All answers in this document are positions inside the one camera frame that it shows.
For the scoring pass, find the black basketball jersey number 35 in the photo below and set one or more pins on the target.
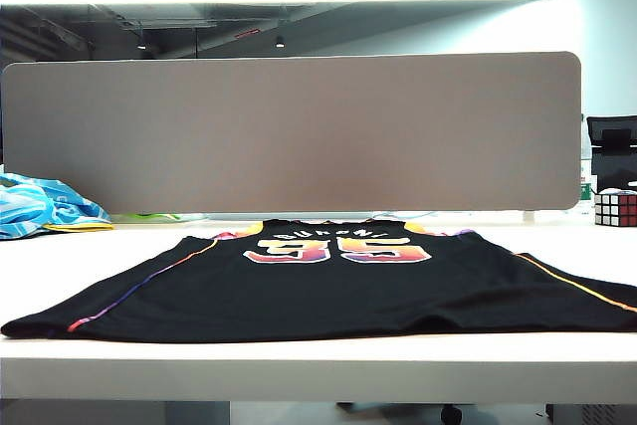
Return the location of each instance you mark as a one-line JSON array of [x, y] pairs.
[[318, 295]]

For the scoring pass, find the green flat item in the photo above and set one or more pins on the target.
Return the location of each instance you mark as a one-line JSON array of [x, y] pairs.
[[144, 217]]

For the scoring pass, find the light blue patterned garment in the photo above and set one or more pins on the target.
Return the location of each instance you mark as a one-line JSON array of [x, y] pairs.
[[35, 201]]

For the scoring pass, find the grey vented under-desk box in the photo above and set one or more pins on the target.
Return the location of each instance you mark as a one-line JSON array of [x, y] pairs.
[[597, 415]]

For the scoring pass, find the Rubik's cube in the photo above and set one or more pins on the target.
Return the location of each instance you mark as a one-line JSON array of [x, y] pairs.
[[614, 208]]

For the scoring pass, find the clear plastic water bottle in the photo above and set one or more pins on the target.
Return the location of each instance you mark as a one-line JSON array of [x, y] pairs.
[[586, 191]]

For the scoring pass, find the black chair wheel base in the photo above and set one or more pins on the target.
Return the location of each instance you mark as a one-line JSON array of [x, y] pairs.
[[448, 412]]

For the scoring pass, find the taupe fabric desk partition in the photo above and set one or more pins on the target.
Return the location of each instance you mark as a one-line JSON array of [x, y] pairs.
[[298, 136]]

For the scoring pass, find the yellow cloth piece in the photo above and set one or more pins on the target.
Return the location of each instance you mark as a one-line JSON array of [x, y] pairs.
[[79, 227]]

